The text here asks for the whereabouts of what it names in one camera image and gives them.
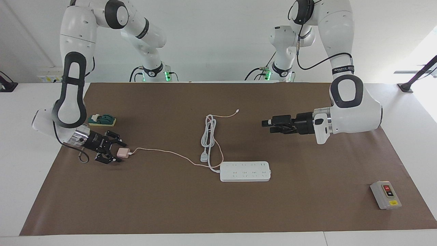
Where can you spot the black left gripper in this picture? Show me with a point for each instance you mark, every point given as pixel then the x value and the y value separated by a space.
pixel 304 123

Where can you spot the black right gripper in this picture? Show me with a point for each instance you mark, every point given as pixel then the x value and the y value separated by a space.
pixel 95 142

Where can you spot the pink charger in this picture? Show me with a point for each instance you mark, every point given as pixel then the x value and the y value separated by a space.
pixel 123 152

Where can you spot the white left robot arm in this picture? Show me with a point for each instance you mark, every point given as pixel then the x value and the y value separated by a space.
pixel 355 116

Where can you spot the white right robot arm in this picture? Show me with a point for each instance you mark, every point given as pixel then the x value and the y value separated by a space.
pixel 76 30

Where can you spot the brown table mat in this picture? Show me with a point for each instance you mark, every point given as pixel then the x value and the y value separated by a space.
pixel 170 205

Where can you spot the black clamp stand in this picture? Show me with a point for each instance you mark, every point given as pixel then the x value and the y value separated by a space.
pixel 7 86

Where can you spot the green knife switch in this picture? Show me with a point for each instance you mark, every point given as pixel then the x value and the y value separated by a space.
pixel 104 119

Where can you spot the white wall outlet box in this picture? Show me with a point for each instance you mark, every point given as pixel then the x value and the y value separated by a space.
pixel 47 78

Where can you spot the grey on-off switch box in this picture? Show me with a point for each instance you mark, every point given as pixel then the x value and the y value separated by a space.
pixel 385 195

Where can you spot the black angled camera stand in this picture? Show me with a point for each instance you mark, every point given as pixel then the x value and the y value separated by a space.
pixel 406 87

